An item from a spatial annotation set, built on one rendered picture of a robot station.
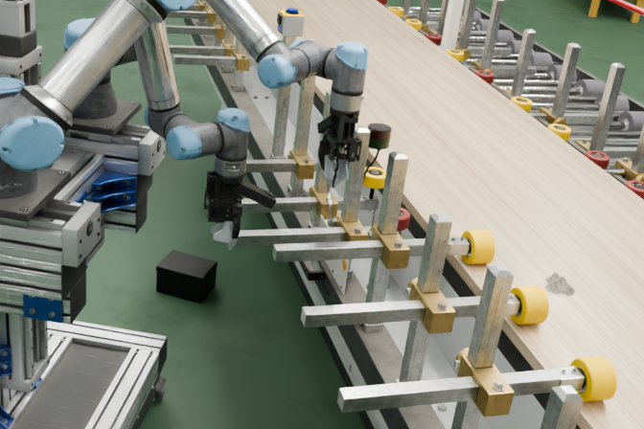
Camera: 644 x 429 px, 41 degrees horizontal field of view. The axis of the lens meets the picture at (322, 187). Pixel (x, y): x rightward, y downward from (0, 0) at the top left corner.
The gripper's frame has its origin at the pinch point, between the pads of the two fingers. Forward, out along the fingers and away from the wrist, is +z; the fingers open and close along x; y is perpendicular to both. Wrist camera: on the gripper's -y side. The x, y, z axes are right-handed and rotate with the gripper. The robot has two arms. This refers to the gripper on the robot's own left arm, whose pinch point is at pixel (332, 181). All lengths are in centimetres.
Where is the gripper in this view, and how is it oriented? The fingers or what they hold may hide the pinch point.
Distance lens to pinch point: 211.0
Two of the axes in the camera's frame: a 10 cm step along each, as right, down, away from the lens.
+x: 9.6, -0.2, 2.9
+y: 2.7, 4.3, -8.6
